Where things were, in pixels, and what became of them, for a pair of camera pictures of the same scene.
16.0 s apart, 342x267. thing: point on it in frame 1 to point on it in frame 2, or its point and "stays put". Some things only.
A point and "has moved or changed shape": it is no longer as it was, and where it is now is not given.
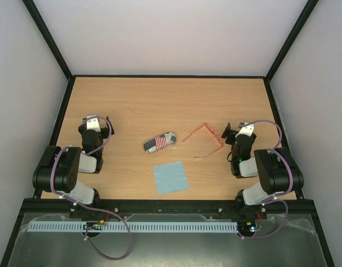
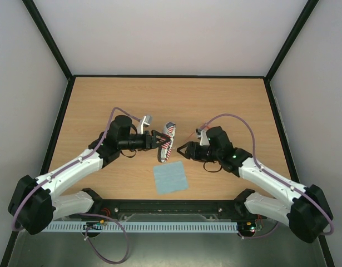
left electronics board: (94, 225) stays put
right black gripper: (232, 136) to (191, 151)
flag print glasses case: (159, 142) has moved or changed shape
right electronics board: (247, 226) stays put
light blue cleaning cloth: (170, 177) stays put
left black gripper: (107, 133) to (147, 145)
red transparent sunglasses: (214, 133) has moved or changed shape
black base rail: (171, 206) stays put
